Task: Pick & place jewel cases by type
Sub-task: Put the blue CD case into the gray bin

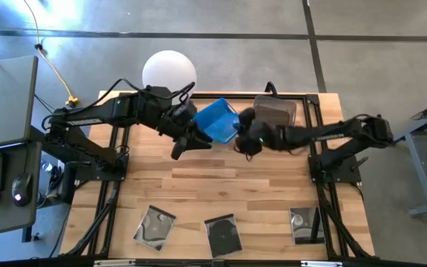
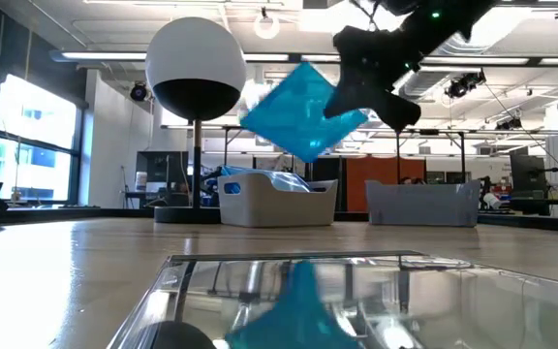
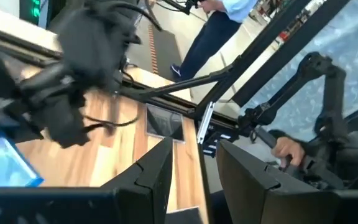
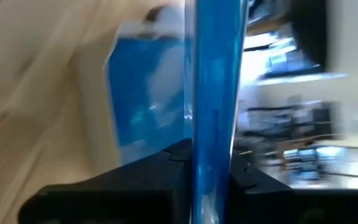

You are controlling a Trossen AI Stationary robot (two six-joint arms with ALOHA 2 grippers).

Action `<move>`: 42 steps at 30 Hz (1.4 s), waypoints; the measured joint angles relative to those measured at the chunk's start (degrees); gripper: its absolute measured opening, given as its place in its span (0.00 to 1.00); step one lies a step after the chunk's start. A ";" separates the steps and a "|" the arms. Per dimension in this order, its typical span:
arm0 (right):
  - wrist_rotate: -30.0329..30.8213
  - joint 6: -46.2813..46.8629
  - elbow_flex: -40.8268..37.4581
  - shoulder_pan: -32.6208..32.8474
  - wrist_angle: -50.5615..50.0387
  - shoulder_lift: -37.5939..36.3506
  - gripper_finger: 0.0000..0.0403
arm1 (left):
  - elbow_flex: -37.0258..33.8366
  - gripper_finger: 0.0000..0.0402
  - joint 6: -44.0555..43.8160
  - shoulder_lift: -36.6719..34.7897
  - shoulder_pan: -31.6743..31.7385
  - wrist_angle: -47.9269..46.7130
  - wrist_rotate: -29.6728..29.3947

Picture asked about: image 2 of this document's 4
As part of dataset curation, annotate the black gantry frame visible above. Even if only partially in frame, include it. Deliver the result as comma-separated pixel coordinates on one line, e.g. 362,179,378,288
356,126,469,185

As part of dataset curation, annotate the white globe table lamp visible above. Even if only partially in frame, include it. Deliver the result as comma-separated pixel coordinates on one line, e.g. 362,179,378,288
144,16,248,225

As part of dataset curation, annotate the black dome camera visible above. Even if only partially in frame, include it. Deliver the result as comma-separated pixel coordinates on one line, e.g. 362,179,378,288
129,81,150,104

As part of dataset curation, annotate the white ring light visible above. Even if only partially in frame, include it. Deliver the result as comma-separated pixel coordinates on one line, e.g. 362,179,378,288
253,12,281,41

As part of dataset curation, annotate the long ceiling light strip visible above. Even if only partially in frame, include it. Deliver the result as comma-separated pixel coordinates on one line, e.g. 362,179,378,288
59,49,148,62

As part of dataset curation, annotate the black aluminium table frame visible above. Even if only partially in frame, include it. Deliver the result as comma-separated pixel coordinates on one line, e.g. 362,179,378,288
0,206,558,235

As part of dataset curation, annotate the clear jewel case black tray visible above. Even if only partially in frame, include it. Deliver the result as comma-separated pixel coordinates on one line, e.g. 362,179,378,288
107,249,558,349

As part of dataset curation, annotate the orange cabinet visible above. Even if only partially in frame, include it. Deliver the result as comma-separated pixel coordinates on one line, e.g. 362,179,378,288
345,155,427,213

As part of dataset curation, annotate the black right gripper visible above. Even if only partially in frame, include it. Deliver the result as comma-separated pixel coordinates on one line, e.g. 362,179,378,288
324,21,423,120

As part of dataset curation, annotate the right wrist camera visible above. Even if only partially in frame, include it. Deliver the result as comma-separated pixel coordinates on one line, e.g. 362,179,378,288
374,90,423,134

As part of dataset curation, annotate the white plastic bin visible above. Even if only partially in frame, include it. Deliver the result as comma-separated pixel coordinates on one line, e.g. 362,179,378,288
217,172,339,229

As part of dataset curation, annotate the black ceiling camera rig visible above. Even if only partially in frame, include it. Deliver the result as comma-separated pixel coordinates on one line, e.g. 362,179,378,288
445,69,488,101

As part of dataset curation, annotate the large window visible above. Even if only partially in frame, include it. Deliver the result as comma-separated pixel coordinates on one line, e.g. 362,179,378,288
0,72,81,205

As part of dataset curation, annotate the black monitor on arm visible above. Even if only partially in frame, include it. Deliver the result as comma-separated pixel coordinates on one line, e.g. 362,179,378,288
510,153,550,217

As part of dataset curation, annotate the grey translucent plastic bin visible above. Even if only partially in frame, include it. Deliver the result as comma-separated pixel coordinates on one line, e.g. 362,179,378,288
364,178,482,229

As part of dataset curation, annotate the white roll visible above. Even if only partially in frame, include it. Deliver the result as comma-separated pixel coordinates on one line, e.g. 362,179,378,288
482,192,504,211

